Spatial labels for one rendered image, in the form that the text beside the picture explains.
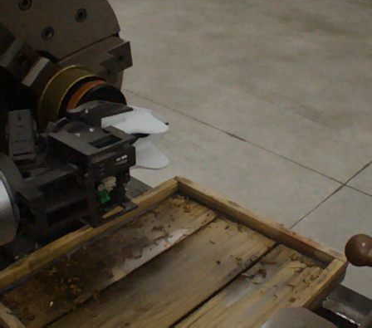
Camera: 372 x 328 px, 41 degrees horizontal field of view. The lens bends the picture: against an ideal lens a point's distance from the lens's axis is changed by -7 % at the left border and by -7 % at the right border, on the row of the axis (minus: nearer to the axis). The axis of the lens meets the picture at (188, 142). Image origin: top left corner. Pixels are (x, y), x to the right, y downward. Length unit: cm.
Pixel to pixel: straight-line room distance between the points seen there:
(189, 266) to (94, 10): 36
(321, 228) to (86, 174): 186
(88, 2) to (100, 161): 32
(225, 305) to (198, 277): 6
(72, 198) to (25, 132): 10
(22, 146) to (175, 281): 27
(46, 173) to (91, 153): 5
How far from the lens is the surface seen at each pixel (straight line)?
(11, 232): 43
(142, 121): 52
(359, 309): 67
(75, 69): 61
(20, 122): 52
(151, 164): 52
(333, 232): 223
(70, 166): 45
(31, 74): 60
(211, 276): 65
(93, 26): 73
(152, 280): 65
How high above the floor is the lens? 133
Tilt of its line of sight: 28 degrees down
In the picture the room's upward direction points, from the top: straight up
